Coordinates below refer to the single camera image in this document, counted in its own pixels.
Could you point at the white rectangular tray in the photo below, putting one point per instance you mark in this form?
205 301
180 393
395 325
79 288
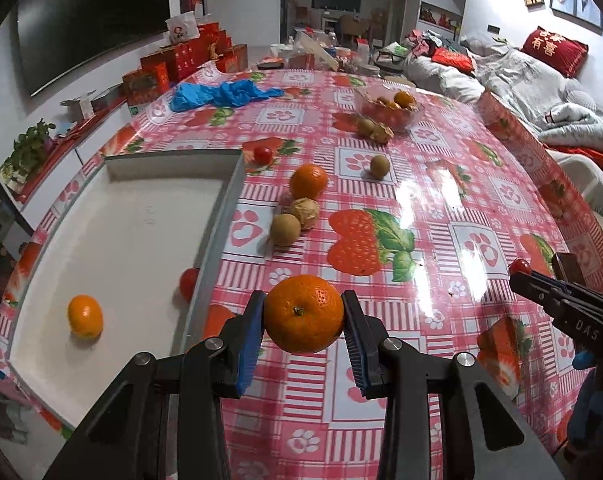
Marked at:
138 223

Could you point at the white tv cabinet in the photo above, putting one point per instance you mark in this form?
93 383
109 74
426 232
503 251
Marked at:
52 180

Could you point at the black television screen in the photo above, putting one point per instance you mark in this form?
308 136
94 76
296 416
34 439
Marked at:
57 36

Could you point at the red embroidered cushion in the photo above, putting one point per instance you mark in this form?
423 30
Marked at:
563 54

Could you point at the pink strawberry tablecloth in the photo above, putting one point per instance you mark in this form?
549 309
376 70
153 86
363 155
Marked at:
426 249

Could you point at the walnut beside bowl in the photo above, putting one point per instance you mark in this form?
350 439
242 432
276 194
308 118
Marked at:
382 134

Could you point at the glass fruit bowl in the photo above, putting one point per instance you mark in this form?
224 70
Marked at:
377 103

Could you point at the brown kiwi mid table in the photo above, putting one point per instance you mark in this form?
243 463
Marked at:
379 166

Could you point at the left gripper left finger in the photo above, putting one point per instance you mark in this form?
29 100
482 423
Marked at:
154 401

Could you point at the orange in bowl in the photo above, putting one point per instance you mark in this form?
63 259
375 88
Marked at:
405 100

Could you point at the green potted plant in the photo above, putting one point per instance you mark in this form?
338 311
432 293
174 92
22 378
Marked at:
30 152

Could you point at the orange mandarin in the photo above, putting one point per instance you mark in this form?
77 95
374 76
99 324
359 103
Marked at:
303 314
308 181
85 317

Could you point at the kiwi beside bowl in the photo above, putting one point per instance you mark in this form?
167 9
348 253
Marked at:
365 127

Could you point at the red gift boxes stack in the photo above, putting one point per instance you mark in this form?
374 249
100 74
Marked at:
167 66

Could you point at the brown kiwi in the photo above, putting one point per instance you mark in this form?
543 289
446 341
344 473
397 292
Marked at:
285 230

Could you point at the blue plastic gloves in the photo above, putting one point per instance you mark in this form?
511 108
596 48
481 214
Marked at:
232 94

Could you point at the wrinkled walnut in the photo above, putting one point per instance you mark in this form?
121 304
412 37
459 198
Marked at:
306 211

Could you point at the red cherry tomato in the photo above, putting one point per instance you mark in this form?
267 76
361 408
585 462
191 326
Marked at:
187 283
262 155

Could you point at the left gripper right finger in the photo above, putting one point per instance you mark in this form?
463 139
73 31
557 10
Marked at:
484 435

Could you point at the red cherry tomato on table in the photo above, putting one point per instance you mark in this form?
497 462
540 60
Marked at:
262 155

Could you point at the grey white bedding sofa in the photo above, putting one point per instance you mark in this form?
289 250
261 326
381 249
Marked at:
558 111

